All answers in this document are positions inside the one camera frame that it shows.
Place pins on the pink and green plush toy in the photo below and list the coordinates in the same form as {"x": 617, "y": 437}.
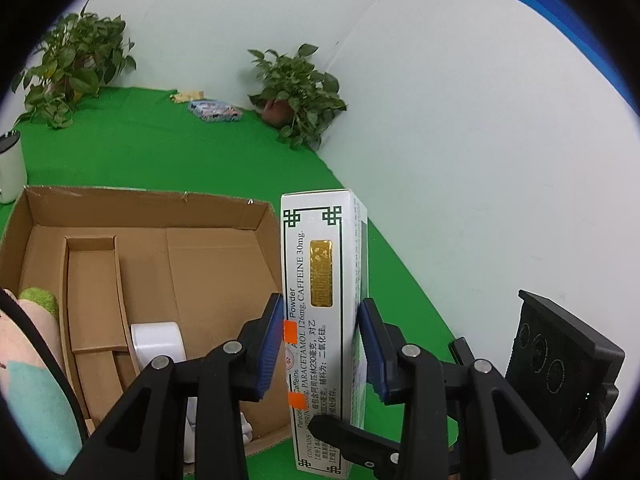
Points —
{"x": 30, "y": 385}

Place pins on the white medicine box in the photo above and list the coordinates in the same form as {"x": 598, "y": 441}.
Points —
{"x": 320, "y": 270}

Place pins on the white mug with black lid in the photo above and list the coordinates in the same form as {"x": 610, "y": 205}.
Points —
{"x": 11, "y": 170}

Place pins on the white plastic object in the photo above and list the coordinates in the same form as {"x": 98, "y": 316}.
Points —
{"x": 191, "y": 430}

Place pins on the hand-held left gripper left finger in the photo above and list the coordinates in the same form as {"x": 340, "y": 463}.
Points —
{"x": 267, "y": 350}

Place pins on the white tape roll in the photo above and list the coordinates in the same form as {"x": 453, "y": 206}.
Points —
{"x": 157, "y": 342}

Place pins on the small potted plant brown pot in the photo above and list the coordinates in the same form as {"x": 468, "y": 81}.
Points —
{"x": 295, "y": 90}

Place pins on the small yellow packet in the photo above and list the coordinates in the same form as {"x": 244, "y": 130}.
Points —
{"x": 187, "y": 96}

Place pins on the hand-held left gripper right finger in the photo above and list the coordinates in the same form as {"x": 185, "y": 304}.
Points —
{"x": 372, "y": 350}

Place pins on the large cardboard box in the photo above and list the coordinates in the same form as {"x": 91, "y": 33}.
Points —
{"x": 210, "y": 260}

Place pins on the blue wave wall decal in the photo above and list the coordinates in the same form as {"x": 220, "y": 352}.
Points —
{"x": 550, "y": 5}

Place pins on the large green potted plant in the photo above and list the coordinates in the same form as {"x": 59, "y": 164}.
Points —
{"x": 75, "y": 55}

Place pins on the narrow cardboard box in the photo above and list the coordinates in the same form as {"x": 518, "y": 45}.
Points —
{"x": 92, "y": 300}

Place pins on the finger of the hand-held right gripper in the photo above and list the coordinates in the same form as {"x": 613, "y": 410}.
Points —
{"x": 345, "y": 440}
{"x": 459, "y": 351}

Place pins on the blue patterned packet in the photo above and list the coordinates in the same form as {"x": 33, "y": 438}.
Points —
{"x": 215, "y": 111}

